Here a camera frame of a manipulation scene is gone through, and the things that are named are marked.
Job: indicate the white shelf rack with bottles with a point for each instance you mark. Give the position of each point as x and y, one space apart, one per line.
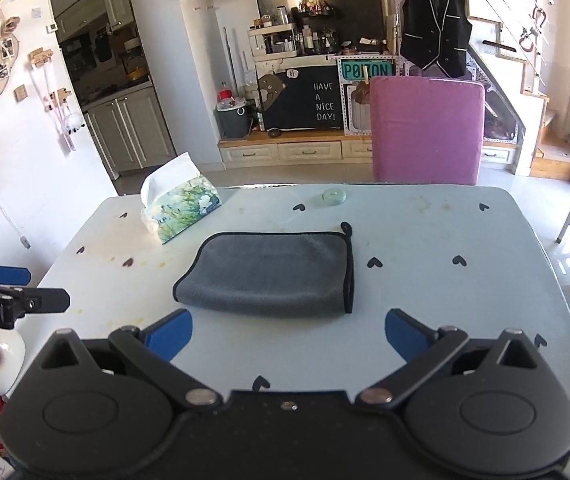
272 40

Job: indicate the small round pale green lid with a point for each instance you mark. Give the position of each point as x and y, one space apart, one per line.
333 196

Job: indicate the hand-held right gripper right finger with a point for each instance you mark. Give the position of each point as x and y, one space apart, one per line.
407 336

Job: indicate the beige kitchen base cabinet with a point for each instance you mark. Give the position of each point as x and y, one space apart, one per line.
130 135

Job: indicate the black vest white trim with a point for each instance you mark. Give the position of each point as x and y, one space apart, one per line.
435 20

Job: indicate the wooden staircase with railing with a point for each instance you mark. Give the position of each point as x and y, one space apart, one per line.
530 75

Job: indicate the black lettered cloth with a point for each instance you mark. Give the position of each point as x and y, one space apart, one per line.
305 100

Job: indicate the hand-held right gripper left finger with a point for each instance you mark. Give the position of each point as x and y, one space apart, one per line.
169 334

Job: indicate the green floral tissue pack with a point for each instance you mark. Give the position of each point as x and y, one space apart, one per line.
180 205

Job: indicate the grey trash bin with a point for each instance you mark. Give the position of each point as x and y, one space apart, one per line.
232 122

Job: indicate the grey towel black trim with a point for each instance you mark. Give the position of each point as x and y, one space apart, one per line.
270 272

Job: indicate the green sign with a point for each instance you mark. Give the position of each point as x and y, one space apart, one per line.
367 70

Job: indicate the pink chair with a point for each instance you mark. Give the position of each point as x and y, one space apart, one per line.
425 130

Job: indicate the low wooden drawer cabinet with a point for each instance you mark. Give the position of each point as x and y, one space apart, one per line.
295 150

